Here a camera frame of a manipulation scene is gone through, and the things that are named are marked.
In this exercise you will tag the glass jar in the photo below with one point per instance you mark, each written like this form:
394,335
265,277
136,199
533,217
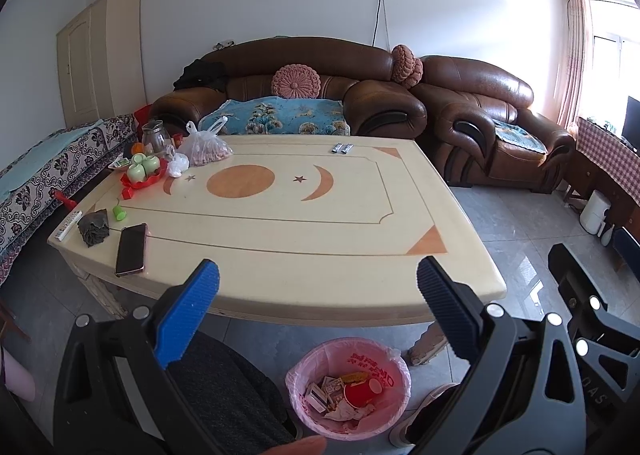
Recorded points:
155,137

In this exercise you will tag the brown leather sofa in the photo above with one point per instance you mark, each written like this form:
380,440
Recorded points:
320,55

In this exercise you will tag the black clothing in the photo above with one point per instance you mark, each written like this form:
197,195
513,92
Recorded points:
200,74

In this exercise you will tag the white bottle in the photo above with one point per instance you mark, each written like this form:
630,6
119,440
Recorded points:
607,235

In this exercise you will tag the round pink cushion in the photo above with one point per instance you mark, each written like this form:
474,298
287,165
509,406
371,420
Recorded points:
296,81

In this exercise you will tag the red plastic tray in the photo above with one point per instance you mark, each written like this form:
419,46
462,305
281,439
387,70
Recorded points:
135,187

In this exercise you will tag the black monitor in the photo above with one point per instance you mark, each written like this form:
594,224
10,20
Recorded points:
632,125

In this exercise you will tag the small white plastic bag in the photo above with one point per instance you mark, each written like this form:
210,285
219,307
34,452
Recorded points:
177,164

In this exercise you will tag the beige shoe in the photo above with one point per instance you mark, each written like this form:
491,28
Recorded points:
425,410

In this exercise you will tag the white blue cigarette box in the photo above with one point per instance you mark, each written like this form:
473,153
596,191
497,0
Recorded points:
316,396

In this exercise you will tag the blue seat cover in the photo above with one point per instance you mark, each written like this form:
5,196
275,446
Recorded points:
520,135

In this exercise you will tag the red gold card box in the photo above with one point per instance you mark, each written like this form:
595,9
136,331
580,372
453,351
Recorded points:
332,386

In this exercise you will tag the green white packet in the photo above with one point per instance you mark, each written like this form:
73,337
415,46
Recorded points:
119,164

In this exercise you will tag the pink-lined trash bin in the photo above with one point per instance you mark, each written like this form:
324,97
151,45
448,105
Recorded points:
300,380

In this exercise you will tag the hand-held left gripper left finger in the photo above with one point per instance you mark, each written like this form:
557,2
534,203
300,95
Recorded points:
187,305

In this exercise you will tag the small green cup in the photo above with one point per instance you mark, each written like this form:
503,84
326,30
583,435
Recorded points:
119,214

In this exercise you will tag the white tissue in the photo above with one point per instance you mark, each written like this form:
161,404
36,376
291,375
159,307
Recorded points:
350,411

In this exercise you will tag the wooden cabinet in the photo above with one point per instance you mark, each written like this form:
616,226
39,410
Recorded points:
582,175

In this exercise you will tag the teal cloth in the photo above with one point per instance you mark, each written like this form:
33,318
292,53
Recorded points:
40,160

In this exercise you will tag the dark grey crumpled pouch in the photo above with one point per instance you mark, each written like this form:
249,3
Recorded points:
94,229

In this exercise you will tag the pink curtain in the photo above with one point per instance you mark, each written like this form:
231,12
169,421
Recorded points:
575,50

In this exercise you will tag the cream wardrobe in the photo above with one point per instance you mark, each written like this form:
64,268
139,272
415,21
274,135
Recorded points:
102,60

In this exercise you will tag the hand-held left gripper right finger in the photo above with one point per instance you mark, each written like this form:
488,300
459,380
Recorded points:
450,305

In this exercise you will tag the patterned floral bed cover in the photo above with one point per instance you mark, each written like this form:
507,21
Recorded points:
35,190

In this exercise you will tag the red cloth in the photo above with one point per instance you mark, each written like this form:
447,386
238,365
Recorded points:
143,115

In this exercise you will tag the plastic bag of peanuts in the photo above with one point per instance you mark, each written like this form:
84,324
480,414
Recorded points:
205,150

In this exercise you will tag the white remote control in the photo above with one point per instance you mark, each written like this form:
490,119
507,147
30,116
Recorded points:
68,226

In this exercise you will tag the black smartphone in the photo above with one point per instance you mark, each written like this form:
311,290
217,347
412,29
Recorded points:
131,250

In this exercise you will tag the brown leather armchair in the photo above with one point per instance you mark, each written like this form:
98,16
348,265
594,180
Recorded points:
470,85

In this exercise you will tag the person's left hand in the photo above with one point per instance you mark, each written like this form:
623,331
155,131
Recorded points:
302,446

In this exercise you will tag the orange fruit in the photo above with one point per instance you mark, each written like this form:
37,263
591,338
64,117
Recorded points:
137,148

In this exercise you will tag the white round appliance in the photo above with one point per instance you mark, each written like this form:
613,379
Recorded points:
595,212

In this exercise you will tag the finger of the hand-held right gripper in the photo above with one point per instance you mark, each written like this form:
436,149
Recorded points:
600,360
580,285

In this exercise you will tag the pink knitted cushion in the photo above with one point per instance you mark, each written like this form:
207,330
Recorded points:
416,72
401,62

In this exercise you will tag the red paper cup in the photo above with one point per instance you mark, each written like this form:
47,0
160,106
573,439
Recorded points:
362,392

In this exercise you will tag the window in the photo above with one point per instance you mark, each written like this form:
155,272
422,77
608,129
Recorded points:
612,50

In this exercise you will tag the red checkered tablecloth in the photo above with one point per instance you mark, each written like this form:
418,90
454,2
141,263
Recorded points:
605,155

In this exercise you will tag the dark blue box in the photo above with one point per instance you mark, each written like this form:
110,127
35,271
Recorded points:
627,255

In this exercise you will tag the green tea cup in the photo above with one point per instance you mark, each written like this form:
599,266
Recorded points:
152,164
136,173
138,158

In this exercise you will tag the cream wooden table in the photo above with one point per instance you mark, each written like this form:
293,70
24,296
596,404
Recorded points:
280,220

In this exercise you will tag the blue floral blanket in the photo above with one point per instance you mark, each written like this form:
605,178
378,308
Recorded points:
280,115

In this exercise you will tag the red plastic object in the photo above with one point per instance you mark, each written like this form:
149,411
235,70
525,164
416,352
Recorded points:
65,200

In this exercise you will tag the yellow snack wrapper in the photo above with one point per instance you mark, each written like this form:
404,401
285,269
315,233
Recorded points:
354,377

